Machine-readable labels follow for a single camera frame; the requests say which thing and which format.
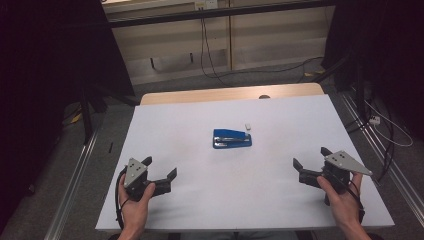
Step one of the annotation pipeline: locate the white wall socket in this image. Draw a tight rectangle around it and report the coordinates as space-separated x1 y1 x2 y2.
194 0 219 10

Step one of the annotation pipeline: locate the blue stapler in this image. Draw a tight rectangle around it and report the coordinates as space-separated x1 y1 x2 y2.
212 128 253 150

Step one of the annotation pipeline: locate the white table mat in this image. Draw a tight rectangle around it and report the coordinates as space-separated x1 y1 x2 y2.
95 94 395 233

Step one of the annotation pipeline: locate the black horizontal bar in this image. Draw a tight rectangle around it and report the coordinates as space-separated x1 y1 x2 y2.
108 0 336 29

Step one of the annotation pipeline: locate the person's left hand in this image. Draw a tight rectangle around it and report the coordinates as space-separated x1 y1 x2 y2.
118 178 157 231

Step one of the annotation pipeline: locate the right hand-held gripper black cable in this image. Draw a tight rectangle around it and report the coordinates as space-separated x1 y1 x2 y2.
346 181 366 224

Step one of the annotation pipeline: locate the black curtain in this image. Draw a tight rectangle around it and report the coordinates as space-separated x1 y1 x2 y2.
321 0 424 141
0 0 135 231

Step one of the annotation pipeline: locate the black cable bundle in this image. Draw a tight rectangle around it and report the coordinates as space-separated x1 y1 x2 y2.
344 109 397 183

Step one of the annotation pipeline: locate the left hand-held gripper black cable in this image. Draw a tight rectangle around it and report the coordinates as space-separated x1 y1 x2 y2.
114 166 129 231

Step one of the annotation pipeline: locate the aluminium floor rail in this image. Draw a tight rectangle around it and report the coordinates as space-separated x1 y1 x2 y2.
339 91 424 228
44 129 99 240

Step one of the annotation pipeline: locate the beige wooden cabinet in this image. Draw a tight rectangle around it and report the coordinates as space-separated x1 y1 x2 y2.
102 0 335 86

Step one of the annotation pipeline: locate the black stand leg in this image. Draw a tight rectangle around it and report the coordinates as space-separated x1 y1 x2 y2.
79 84 139 145

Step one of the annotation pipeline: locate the white cable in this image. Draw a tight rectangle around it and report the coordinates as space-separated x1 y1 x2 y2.
364 99 414 148

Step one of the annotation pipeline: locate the black floor cable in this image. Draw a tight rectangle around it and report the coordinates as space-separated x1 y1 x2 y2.
229 55 325 77

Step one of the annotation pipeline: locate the hanging black cable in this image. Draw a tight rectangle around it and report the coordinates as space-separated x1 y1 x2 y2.
199 18 231 87

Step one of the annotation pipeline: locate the person's right hand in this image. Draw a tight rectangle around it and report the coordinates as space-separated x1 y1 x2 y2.
316 172 364 231

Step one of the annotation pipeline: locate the hand-held gripper black cable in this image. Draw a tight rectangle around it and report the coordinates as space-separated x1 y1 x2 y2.
346 181 366 224
114 166 129 231

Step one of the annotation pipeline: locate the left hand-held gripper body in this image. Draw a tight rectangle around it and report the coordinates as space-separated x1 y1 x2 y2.
123 157 173 203

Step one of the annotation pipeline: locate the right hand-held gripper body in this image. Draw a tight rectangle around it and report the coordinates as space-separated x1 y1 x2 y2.
298 150 373 195

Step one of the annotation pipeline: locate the wooden table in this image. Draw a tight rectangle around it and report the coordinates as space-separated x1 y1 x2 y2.
139 82 325 106

